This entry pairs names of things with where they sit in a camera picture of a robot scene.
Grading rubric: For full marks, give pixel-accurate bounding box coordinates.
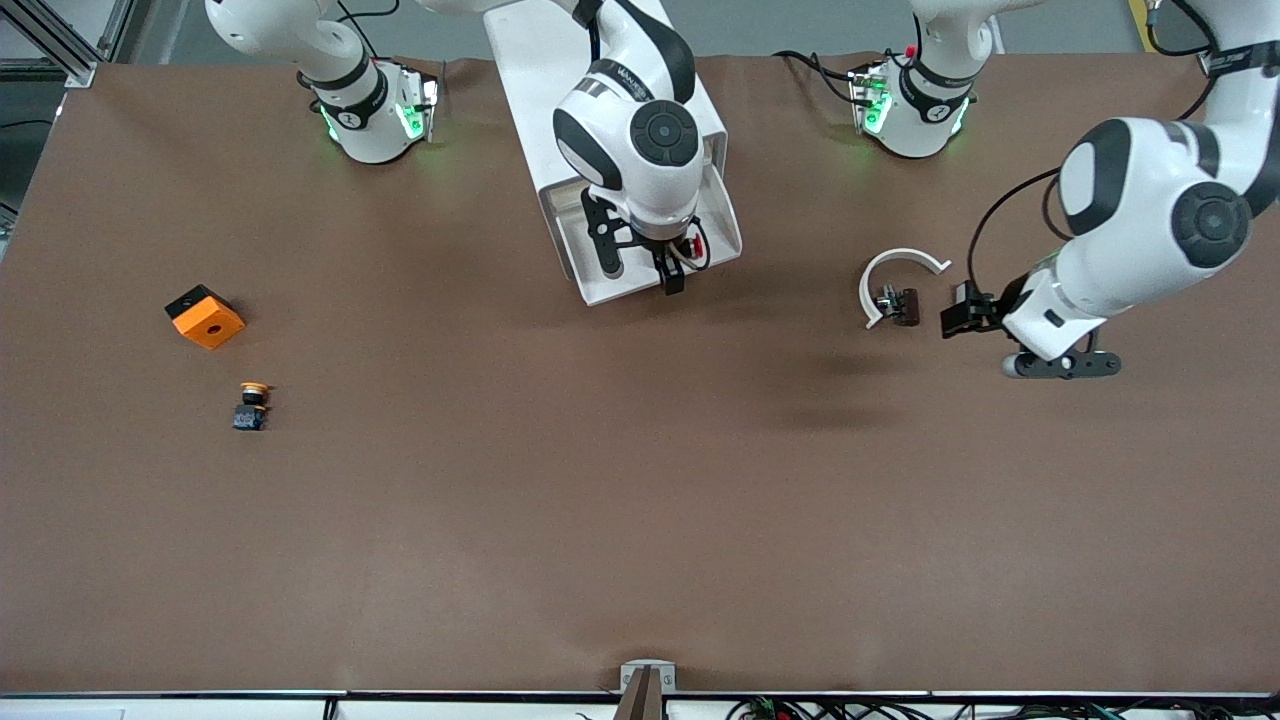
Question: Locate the red emergency stop button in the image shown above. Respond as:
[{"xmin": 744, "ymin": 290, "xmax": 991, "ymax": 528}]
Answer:
[{"xmin": 668, "ymin": 222, "xmax": 711, "ymax": 273}]

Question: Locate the yellow push button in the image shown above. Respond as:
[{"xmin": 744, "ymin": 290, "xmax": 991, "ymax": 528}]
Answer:
[{"xmin": 232, "ymin": 381, "xmax": 273, "ymax": 432}]

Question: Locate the white curved pipe clamp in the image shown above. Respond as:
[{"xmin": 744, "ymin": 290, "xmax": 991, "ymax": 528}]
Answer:
[{"xmin": 860, "ymin": 248, "xmax": 952, "ymax": 330}]

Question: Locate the brown table cover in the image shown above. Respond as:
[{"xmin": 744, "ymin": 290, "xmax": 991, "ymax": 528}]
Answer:
[{"xmin": 0, "ymin": 52, "xmax": 1280, "ymax": 695}]

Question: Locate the orange box with hole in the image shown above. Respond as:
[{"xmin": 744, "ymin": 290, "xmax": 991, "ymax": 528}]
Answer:
[{"xmin": 165, "ymin": 284, "xmax": 246, "ymax": 351}]

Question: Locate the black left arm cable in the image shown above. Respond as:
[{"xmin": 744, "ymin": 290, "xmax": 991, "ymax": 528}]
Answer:
[{"xmin": 965, "ymin": 168, "xmax": 1063, "ymax": 301}]

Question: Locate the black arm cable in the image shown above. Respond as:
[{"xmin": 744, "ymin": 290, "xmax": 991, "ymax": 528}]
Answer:
[
  {"xmin": 572, "ymin": 0, "xmax": 606, "ymax": 69},
  {"xmin": 965, "ymin": 168, "xmax": 1063, "ymax": 301}
]

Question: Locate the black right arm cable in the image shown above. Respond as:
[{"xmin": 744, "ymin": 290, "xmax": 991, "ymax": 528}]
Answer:
[{"xmin": 572, "ymin": 0, "xmax": 606, "ymax": 69}]

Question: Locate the black base cable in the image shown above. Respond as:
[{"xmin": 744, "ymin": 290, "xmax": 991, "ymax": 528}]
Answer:
[{"xmin": 773, "ymin": 48, "xmax": 863, "ymax": 107}]

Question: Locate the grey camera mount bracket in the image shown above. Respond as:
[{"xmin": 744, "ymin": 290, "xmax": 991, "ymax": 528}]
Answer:
[{"xmin": 620, "ymin": 660, "xmax": 677, "ymax": 695}]

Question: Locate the tangled cable bundle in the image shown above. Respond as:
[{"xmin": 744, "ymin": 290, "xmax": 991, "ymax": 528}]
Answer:
[{"xmin": 725, "ymin": 695, "xmax": 1246, "ymax": 720}]

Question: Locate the aluminium frame profile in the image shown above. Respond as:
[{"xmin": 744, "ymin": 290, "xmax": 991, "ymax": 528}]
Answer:
[
  {"xmin": 0, "ymin": 0, "xmax": 138, "ymax": 89},
  {"xmin": 1235, "ymin": 0, "xmax": 1280, "ymax": 46}
]

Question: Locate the brown camera post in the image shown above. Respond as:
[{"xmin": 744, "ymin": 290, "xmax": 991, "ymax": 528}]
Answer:
[{"xmin": 613, "ymin": 668, "xmax": 666, "ymax": 720}]

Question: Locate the metal table edge rail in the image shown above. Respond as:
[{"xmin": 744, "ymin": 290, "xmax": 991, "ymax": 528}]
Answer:
[{"xmin": 0, "ymin": 688, "xmax": 1280, "ymax": 701}]

